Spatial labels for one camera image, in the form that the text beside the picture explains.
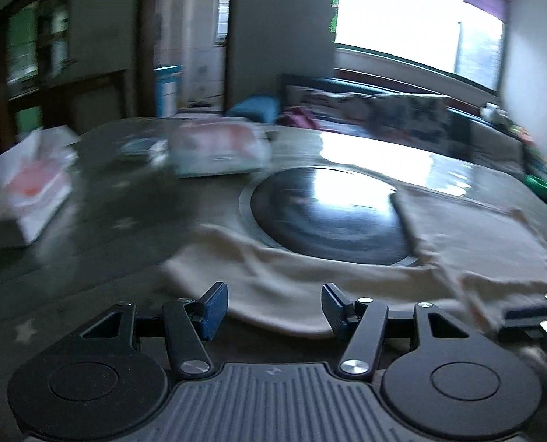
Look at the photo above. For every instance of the large butterfly print pillow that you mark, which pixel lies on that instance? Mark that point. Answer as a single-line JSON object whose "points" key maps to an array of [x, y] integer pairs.
{"points": [[409, 117]]}

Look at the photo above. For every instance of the pink white tissue pack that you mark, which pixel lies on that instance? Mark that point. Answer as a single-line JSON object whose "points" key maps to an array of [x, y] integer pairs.
{"points": [[218, 147]]}

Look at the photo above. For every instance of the grey pillow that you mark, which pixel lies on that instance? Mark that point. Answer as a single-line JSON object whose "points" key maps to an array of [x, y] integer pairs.
{"points": [[492, 145]]}

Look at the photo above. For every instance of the blue white box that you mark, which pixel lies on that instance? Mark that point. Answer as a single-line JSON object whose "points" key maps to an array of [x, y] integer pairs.
{"points": [[168, 90]]}

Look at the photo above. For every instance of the wooden door frame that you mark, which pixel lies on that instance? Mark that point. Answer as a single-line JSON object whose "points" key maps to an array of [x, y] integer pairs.
{"points": [[146, 32]]}

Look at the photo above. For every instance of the beige garment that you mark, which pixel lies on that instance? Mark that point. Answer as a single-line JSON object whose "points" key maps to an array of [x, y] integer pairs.
{"points": [[278, 285]]}

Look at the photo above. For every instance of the round black hotplate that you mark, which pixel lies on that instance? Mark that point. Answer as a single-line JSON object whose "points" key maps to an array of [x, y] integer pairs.
{"points": [[328, 212]]}

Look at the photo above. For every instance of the teal sofa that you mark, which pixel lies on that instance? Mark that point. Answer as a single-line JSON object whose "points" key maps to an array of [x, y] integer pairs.
{"points": [[255, 108]]}

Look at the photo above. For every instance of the pink cloth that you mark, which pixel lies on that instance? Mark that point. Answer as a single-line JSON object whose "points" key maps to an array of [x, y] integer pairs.
{"points": [[296, 117]]}

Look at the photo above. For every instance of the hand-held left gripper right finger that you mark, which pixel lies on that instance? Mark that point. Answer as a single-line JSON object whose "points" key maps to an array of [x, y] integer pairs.
{"points": [[335, 308]]}

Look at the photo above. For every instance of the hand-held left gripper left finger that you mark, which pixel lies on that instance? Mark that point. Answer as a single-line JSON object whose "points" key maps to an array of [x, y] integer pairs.
{"points": [[214, 311]]}

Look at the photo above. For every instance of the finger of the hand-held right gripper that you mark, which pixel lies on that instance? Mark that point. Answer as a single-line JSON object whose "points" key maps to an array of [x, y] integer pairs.
{"points": [[522, 329], [531, 313]]}

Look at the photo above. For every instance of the window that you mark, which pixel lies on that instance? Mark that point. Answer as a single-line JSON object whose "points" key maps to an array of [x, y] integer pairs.
{"points": [[393, 18]]}

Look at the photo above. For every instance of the flat butterfly print pillow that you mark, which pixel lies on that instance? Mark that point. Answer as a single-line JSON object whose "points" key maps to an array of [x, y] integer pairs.
{"points": [[328, 101]]}

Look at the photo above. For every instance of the green plastic bowl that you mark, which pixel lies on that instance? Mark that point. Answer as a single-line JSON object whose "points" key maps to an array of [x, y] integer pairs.
{"points": [[538, 185]]}

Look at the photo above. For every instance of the dark wooden cabinet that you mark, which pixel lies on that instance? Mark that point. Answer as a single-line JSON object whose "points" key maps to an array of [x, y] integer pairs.
{"points": [[93, 96]]}

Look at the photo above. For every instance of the green quilted table cover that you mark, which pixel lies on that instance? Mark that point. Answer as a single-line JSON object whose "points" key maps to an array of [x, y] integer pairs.
{"points": [[116, 239]]}

